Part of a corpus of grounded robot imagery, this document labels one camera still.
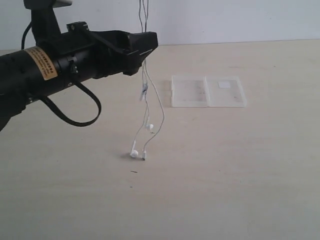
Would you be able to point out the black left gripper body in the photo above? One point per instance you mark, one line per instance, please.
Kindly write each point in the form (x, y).
(104, 53)

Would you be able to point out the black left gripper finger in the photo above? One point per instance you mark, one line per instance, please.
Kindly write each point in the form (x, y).
(141, 45)

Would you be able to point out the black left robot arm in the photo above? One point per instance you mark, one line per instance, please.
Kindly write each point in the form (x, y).
(35, 73)

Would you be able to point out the clear open plastic case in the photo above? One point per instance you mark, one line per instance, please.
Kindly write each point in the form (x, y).
(194, 91)

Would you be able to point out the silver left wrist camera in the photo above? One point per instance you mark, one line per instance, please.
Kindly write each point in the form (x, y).
(61, 3)

